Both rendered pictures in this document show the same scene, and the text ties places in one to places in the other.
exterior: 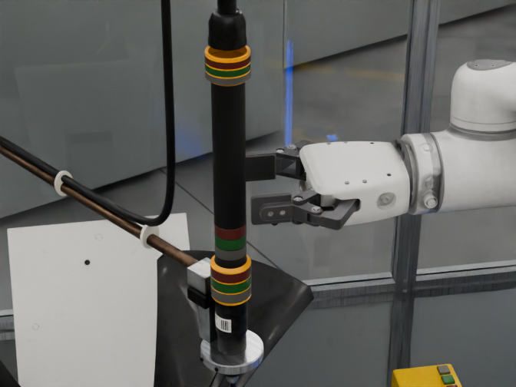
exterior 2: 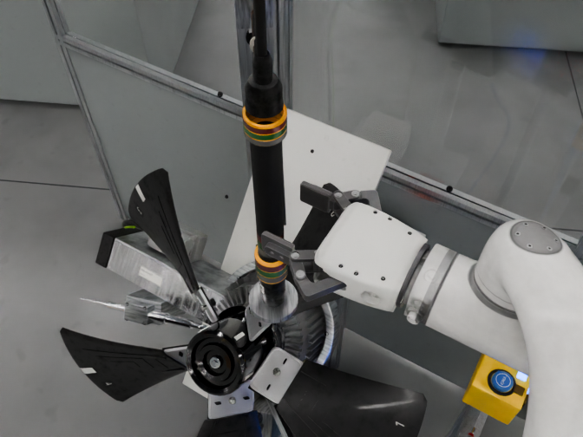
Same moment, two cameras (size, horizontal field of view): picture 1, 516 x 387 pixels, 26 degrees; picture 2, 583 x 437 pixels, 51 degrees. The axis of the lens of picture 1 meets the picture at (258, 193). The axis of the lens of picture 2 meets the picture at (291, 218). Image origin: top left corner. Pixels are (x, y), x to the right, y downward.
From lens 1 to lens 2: 71 cm
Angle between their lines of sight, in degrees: 36
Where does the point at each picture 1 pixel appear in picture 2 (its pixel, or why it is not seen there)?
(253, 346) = (285, 307)
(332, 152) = (365, 225)
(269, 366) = (465, 249)
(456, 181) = (442, 319)
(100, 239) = (327, 140)
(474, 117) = (484, 279)
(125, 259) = (336, 161)
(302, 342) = not seen: hidden behind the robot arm
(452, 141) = (461, 283)
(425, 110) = not seen: outside the picture
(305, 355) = not seen: hidden behind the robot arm
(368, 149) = (396, 238)
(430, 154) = (430, 283)
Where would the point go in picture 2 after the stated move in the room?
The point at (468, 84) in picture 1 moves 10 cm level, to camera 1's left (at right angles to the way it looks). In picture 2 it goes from (494, 248) to (402, 193)
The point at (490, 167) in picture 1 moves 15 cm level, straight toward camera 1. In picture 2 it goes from (480, 327) to (362, 418)
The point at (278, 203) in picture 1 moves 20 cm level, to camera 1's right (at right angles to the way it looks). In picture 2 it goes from (280, 249) to (437, 359)
